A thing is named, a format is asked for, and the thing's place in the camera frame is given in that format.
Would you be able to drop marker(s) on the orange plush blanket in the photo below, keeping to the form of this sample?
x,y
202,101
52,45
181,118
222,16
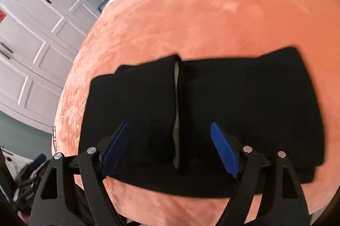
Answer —
x,y
212,16

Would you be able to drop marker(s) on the white wardrobe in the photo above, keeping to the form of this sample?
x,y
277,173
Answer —
x,y
39,43

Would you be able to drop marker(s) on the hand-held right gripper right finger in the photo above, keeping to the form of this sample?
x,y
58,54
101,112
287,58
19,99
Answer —
x,y
225,151

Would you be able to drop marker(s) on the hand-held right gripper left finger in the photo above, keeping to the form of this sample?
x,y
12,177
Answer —
x,y
114,151

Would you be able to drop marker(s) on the black pants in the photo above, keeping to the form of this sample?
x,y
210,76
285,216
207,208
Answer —
x,y
252,98

